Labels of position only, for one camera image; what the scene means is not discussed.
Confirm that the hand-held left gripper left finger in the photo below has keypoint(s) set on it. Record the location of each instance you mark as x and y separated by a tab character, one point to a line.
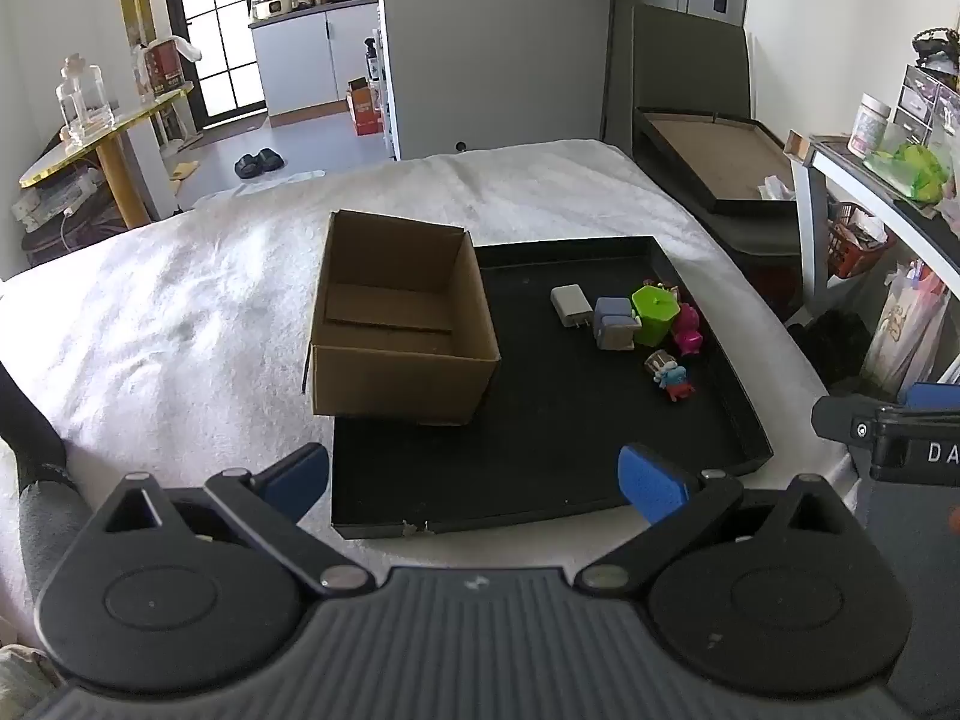
298	476

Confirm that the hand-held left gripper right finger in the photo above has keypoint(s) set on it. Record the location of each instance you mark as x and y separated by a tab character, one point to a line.
651	481

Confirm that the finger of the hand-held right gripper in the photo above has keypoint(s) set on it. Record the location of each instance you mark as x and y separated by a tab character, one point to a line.
847	420
934	395

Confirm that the black shallow tray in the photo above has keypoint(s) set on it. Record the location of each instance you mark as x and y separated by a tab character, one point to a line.
562	427

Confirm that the small colourful figure toy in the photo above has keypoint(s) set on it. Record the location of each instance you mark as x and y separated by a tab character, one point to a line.
671	379

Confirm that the brown cardboard box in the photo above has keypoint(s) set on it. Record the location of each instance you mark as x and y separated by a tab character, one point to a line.
405	382

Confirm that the pink toy figure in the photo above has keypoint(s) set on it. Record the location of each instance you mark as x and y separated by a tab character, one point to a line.
687	330

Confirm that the green hexagonal cup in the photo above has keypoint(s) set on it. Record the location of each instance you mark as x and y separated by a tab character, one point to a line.
656	315

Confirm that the printed white shopping bag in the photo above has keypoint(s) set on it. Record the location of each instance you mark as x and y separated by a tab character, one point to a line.
900	330

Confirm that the red basket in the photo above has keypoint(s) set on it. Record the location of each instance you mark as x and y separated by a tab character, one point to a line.
855	247

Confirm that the white charger plug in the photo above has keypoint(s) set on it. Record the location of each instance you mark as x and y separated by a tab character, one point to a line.
570	304

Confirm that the white desk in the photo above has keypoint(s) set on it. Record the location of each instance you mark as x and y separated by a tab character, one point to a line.
885	199

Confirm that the green plastic bag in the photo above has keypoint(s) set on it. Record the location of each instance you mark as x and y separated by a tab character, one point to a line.
915	169

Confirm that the white crumpled tissue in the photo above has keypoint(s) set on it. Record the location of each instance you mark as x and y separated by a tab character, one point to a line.
776	189

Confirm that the white jar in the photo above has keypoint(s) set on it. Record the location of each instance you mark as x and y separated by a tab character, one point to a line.
868	127

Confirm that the clear drawer organizer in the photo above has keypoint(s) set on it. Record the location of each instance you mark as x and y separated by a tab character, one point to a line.
926	105

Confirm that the large black cardboard-lined tray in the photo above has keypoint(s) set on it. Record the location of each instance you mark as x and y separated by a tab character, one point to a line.
712	157

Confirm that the black slipper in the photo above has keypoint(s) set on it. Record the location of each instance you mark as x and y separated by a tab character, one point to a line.
246	166
270	160

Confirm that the yellow slipper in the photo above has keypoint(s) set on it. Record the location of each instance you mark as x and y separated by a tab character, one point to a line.
184	169

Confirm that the dark stool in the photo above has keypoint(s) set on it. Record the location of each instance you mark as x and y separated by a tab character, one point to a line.
67	240

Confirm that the dark woven basket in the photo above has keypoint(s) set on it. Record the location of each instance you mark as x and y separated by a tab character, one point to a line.
937	49

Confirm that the orange cardboard box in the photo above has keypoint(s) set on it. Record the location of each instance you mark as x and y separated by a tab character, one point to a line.
366	109

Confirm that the gold edged round table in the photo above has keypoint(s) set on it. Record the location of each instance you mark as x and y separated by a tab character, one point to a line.
112	124

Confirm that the white kitchen cabinet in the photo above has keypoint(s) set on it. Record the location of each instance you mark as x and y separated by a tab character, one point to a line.
315	60

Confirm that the dark spray bottle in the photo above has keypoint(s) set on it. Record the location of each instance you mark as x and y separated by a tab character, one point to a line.
372	60

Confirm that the red box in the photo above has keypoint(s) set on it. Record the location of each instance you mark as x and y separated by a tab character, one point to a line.
163	71

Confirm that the clear glass bottle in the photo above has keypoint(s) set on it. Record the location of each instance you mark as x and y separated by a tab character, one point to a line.
82	101

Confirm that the white plastic bag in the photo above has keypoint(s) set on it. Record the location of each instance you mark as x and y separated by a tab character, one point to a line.
184	49

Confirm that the black framed glass door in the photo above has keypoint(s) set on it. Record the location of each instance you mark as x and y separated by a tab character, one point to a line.
217	30

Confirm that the white rice cooker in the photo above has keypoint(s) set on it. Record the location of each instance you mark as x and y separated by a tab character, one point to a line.
271	7

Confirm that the dark grey bed frame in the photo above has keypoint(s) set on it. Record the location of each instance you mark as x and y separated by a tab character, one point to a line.
690	60

